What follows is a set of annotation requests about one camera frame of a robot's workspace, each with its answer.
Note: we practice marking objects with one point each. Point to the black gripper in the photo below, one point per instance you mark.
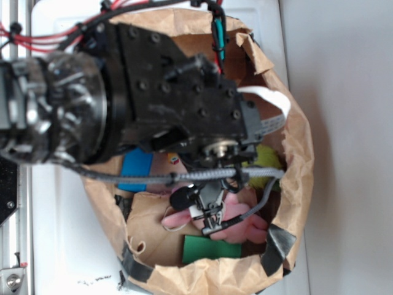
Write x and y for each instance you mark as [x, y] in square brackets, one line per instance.
[212, 196]

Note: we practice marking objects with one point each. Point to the green rectangular block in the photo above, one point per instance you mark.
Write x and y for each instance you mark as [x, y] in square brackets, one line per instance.
[197, 247]

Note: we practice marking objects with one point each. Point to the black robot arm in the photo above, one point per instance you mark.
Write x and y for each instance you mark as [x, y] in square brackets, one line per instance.
[126, 87]

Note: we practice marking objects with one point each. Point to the blue rectangular block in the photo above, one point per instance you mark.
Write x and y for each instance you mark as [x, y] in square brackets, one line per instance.
[137, 163]

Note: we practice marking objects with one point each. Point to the pink plush bunny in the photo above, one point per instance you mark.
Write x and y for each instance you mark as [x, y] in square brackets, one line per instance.
[253, 228]

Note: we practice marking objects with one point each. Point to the green fuzzy plush toy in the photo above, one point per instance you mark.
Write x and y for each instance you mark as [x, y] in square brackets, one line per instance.
[266, 157]

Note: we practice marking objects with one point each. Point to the brown paper bag container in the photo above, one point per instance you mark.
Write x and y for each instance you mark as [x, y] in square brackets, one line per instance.
[150, 254]

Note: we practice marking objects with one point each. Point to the multicolour twisted rope toy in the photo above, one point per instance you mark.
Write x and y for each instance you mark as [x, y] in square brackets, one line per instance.
[173, 158]

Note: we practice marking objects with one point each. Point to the black metal bracket plate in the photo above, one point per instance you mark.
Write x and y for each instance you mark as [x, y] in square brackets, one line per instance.
[9, 189]

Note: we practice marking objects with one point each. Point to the aluminium frame rail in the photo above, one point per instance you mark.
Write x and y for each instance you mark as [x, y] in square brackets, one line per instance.
[17, 263]

